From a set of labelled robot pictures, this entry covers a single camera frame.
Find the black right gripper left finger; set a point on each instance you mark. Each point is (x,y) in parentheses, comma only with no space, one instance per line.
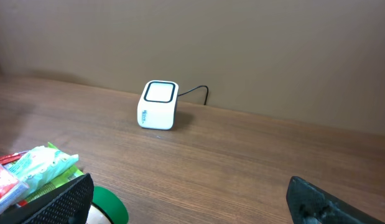
(68,204)

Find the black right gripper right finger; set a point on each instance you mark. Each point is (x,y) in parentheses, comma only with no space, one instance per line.
(309,204)

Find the green candy bag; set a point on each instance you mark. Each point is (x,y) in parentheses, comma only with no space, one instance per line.
(64,178)

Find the green-lidded jar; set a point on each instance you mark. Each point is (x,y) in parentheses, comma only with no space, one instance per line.
(106,208)

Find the mint wet wipes packet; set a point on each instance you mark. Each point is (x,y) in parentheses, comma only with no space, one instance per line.
(41,165)

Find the red small carton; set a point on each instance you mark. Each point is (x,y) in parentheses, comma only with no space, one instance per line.
(11,188)

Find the red stick sachet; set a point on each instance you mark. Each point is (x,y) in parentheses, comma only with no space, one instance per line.
(11,157)

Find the white barcode scanner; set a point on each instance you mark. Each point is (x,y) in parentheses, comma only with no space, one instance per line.
(157,106)

